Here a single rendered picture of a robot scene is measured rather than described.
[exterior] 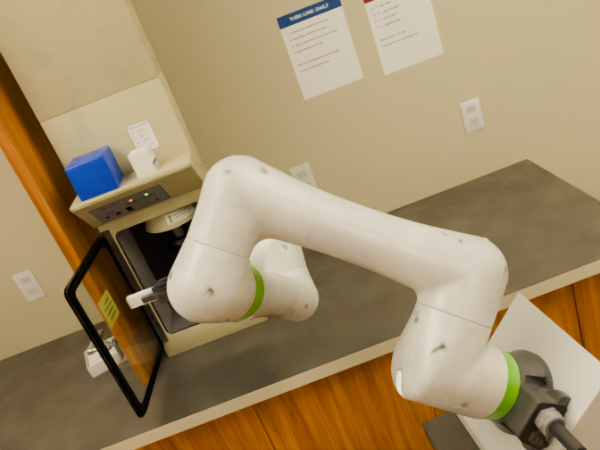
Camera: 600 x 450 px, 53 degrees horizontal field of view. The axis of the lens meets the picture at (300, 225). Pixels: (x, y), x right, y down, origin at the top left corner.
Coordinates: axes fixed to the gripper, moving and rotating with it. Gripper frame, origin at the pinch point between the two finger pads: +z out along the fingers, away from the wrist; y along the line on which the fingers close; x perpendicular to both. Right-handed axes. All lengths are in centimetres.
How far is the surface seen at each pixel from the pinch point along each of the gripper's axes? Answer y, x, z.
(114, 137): -25.9, -33.0, -4.5
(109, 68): -26, -49, -11
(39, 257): -68, 4, 49
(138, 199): -18.8, -17.6, -4.8
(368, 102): -70, -6, -76
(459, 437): 40, 34, -57
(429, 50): -70, -15, -101
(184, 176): -17.3, -19.5, -18.2
